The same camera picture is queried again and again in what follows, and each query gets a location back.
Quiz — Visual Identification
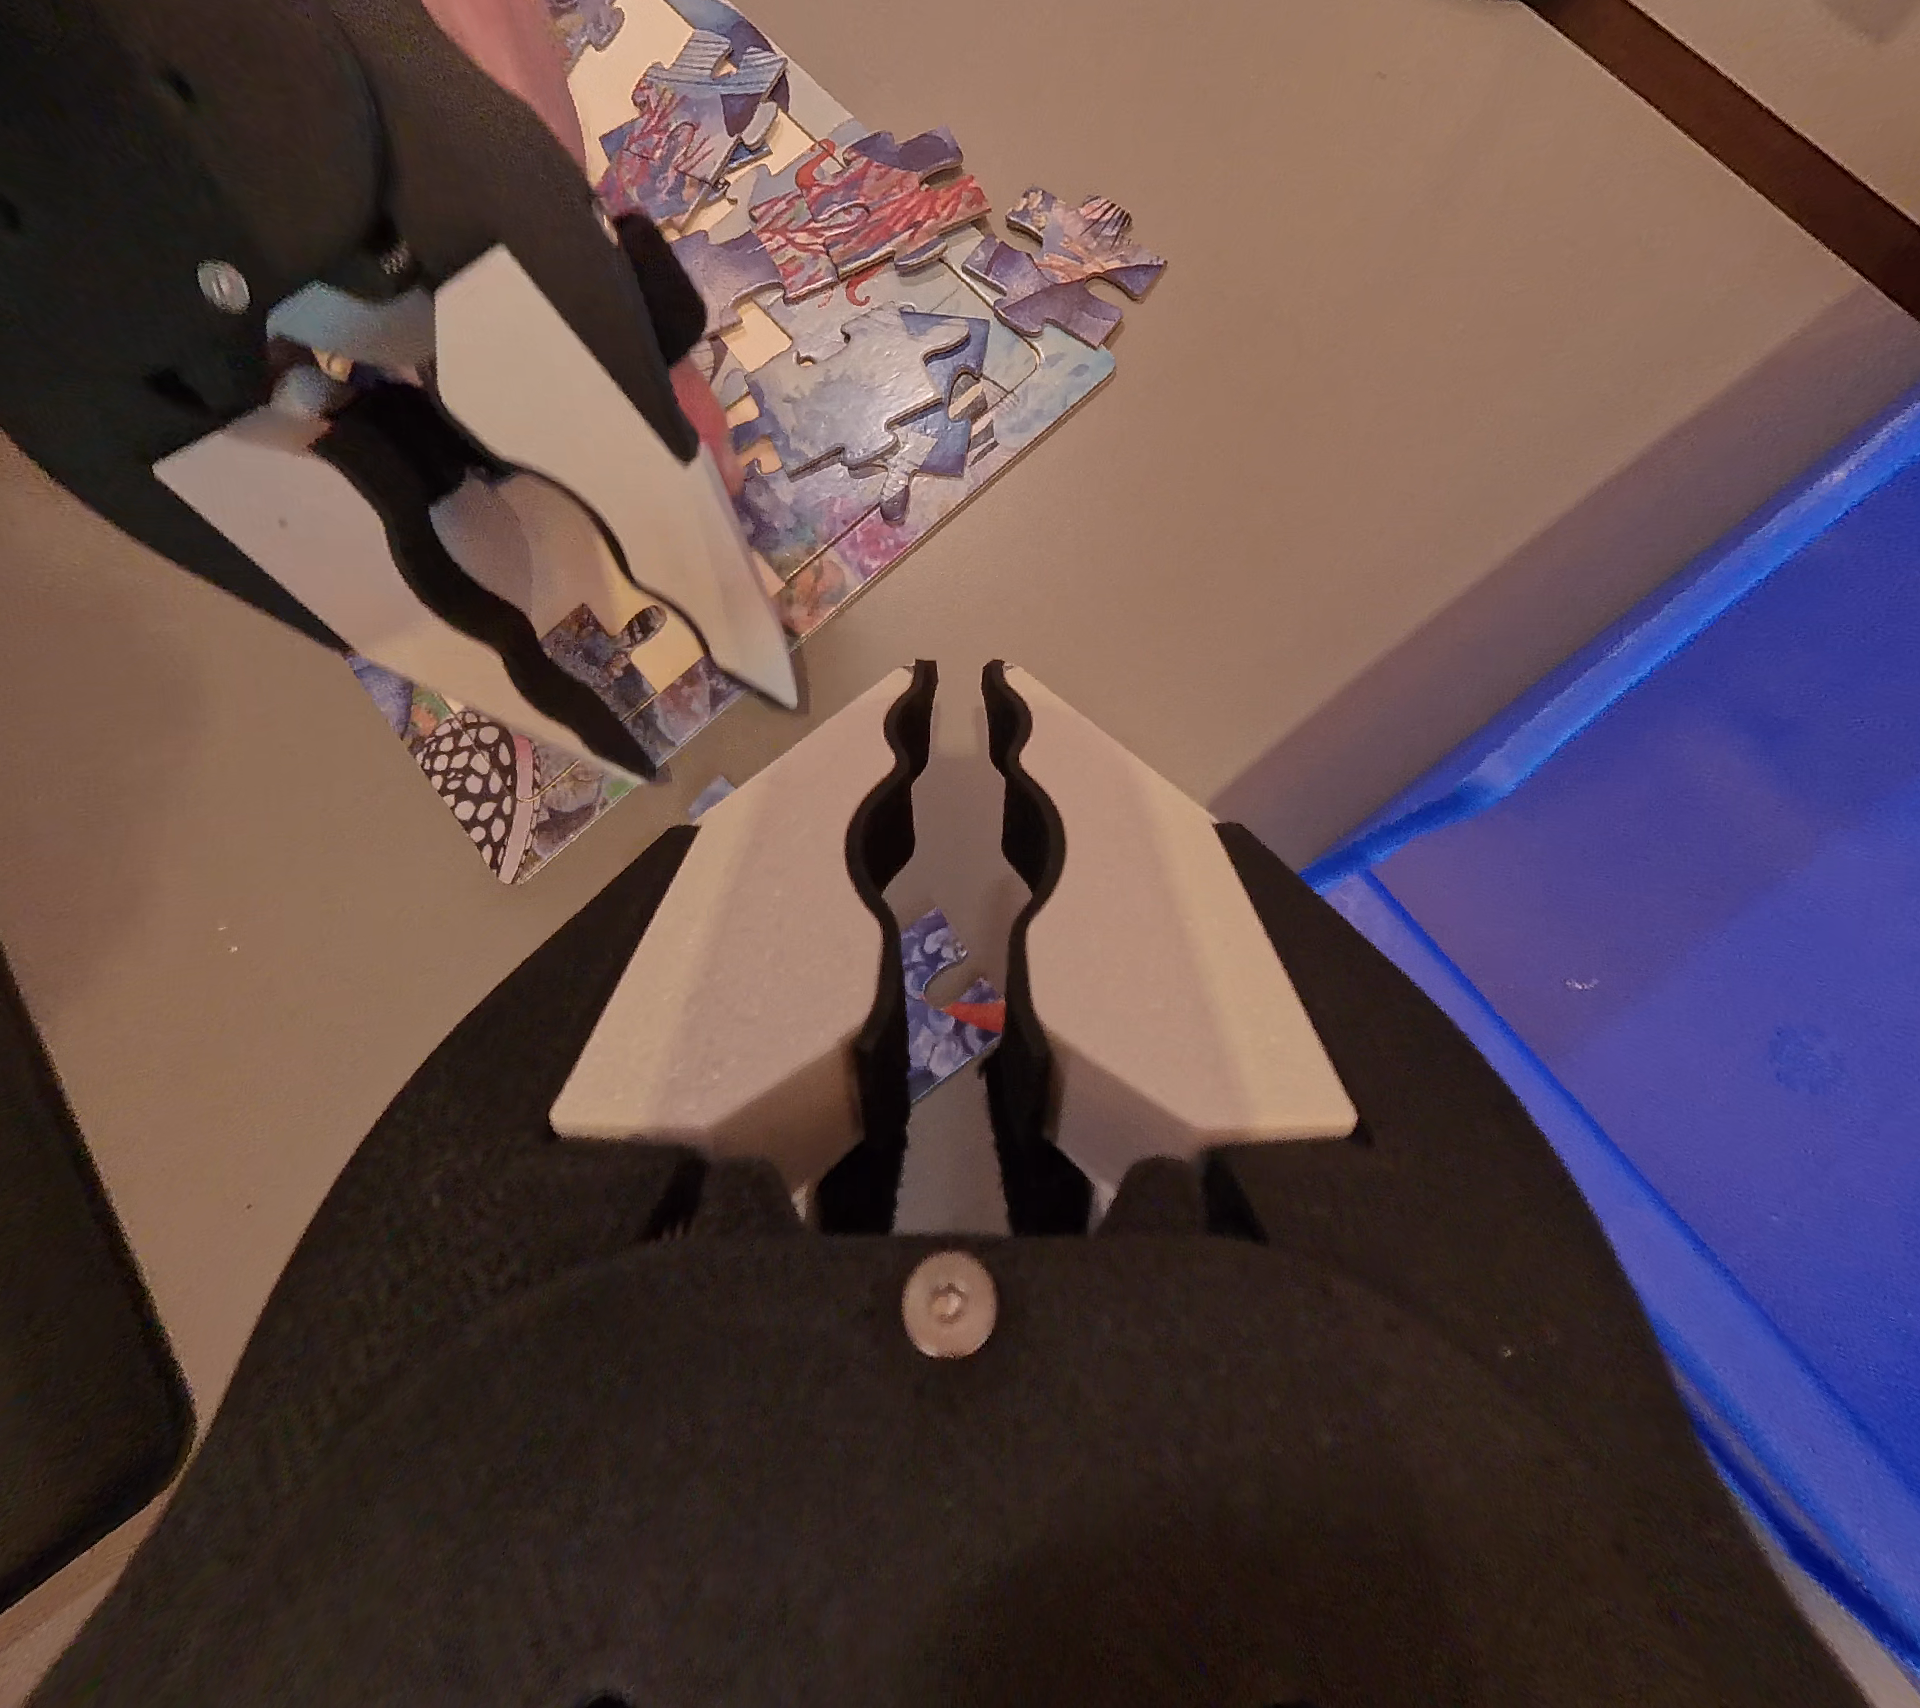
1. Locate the red coral purple puzzle piece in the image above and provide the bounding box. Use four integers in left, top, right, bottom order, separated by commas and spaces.
817, 131, 993, 271

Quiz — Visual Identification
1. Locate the blue plastic bin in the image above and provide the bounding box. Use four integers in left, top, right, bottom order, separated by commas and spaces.
1297, 388, 1920, 1666

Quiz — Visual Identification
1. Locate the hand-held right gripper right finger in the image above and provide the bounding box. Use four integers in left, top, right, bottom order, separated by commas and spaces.
983, 659, 1363, 1238

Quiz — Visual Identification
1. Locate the sea print puzzle board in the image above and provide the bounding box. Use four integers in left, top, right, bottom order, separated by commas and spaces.
345, 0, 1120, 888

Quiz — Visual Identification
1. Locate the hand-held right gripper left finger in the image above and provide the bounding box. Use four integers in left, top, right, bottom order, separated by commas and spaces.
546, 659, 941, 1238

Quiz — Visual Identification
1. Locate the lavender pink spiky puzzle piece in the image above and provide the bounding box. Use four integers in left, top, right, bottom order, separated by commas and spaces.
960, 185, 1170, 338

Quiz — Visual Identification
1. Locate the lavender coral orange puzzle piece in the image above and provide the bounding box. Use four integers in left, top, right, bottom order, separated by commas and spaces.
897, 905, 1010, 1114

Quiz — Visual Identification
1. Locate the purple eyelash puzzle piece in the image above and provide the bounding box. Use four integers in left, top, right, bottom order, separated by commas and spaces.
667, 230, 790, 338

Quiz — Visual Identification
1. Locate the blue red coral puzzle piece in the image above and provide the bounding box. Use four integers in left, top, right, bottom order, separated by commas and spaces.
597, 88, 753, 226

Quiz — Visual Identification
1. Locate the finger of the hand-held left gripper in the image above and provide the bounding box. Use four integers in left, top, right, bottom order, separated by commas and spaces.
151, 406, 662, 786
433, 242, 802, 712

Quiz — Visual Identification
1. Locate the red green coral puzzle piece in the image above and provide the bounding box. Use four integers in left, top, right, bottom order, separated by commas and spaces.
746, 170, 873, 286

